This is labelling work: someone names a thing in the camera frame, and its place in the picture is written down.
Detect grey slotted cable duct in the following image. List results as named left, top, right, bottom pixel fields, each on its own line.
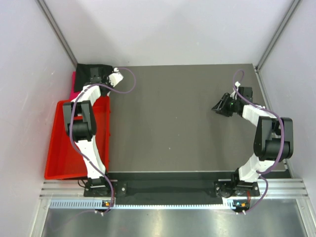
left=49, top=199, right=246, bottom=210

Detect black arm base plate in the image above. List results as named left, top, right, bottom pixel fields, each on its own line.
left=82, top=171, right=260, bottom=206

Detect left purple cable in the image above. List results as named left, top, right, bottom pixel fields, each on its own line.
left=70, top=67, right=136, bottom=213

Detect red plastic bin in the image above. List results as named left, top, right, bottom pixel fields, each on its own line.
left=44, top=96, right=111, bottom=180

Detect right corner aluminium post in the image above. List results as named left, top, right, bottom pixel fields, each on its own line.
left=254, top=0, right=302, bottom=73

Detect black t-shirt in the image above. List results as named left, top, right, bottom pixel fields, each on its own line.
left=75, top=64, right=113, bottom=92

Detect corner aluminium post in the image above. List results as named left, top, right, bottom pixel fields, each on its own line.
left=254, top=0, right=302, bottom=73
left=35, top=0, right=78, bottom=68

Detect left corner aluminium post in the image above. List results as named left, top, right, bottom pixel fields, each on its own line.
left=35, top=0, right=78, bottom=68

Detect folded pink t-shirt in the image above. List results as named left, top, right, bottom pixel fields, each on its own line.
left=69, top=71, right=79, bottom=100

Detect aluminium frame rail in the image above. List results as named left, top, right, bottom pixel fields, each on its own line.
left=39, top=179, right=308, bottom=199

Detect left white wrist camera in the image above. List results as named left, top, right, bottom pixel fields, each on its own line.
left=108, top=68, right=123, bottom=87

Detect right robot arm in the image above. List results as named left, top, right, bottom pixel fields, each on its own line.
left=212, top=87, right=294, bottom=196

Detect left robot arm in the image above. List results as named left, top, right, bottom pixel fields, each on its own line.
left=62, top=64, right=122, bottom=197

